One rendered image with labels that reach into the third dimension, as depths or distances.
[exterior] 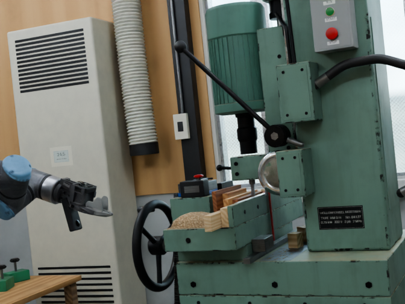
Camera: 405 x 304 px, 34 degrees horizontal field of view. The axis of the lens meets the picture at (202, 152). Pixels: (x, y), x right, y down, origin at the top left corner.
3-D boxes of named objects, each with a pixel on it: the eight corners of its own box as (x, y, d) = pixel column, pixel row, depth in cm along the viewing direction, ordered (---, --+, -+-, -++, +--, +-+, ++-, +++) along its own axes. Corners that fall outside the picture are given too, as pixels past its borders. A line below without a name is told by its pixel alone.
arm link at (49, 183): (38, 202, 219) (56, 198, 228) (50, 206, 217) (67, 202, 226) (43, 177, 218) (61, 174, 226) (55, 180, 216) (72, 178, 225)
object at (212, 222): (275, 202, 214) (274, 190, 214) (281, 202, 214) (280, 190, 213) (205, 231, 165) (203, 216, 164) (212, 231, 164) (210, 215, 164)
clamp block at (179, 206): (192, 220, 215) (190, 193, 214) (230, 219, 209) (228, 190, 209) (171, 228, 201) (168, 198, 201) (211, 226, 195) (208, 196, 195)
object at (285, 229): (232, 235, 219) (231, 224, 219) (293, 233, 210) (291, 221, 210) (178, 261, 183) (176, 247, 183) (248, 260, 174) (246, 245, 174)
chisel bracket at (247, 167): (240, 183, 199) (238, 155, 199) (285, 180, 193) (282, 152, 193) (231, 186, 193) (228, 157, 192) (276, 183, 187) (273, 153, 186)
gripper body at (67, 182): (85, 189, 212) (56, 178, 216) (81, 214, 213) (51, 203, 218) (99, 186, 219) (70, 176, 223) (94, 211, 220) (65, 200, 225)
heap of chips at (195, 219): (181, 224, 185) (179, 210, 185) (226, 222, 179) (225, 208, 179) (166, 229, 177) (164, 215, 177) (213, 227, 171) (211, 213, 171)
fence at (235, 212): (297, 198, 222) (296, 181, 222) (302, 197, 222) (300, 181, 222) (228, 227, 168) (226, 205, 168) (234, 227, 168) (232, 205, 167)
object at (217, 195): (239, 209, 207) (237, 184, 207) (243, 209, 207) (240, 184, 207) (214, 218, 190) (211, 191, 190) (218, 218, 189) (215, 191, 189)
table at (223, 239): (221, 218, 235) (219, 202, 235) (304, 215, 222) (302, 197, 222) (134, 253, 181) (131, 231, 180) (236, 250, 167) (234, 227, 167)
